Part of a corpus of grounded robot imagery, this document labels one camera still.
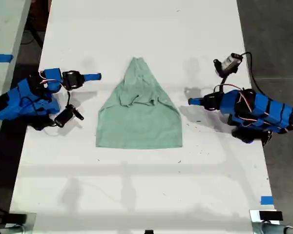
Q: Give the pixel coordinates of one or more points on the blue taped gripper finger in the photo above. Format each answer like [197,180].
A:
[195,103]
[92,75]
[195,100]
[93,79]

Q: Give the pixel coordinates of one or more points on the short black camera stalk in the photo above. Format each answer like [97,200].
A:
[224,79]
[69,97]

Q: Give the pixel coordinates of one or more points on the silver and black camera box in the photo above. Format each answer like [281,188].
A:
[230,62]

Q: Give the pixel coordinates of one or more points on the metal table clamp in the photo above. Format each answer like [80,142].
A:
[271,228]
[19,229]

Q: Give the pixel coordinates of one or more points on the small black clip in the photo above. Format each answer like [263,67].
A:
[149,231]

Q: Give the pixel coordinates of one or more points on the pale green T-shirt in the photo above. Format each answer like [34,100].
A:
[139,126]

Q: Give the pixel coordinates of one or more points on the long blue tape strip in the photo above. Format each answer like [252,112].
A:
[1,58]

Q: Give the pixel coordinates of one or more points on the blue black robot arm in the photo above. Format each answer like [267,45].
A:
[17,104]
[266,109]

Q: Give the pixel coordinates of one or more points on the small blue tape piece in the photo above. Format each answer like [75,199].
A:
[267,200]

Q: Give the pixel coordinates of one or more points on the small black box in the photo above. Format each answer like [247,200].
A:
[270,215]

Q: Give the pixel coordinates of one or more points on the white side table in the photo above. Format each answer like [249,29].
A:
[5,31]

